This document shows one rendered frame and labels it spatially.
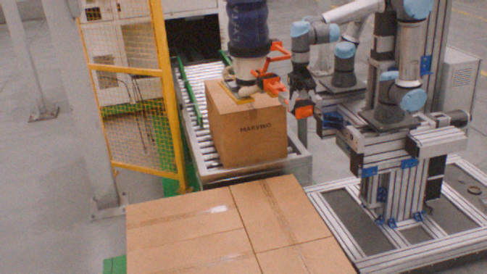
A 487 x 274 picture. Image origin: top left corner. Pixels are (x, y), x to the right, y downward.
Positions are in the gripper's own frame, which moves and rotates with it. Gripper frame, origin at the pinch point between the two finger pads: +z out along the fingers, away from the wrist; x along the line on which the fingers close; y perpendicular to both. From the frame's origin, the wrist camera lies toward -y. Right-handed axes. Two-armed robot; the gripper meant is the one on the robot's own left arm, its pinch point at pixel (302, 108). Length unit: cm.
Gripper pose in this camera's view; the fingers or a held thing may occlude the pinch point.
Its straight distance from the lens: 187.6
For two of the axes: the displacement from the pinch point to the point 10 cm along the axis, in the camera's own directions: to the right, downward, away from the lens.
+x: -9.4, 2.1, -2.8
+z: 0.6, 8.8, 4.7
